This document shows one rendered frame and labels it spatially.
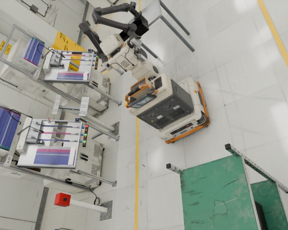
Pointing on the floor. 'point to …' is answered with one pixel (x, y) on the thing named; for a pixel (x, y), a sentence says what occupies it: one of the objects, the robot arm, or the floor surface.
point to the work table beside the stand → (148, 11)
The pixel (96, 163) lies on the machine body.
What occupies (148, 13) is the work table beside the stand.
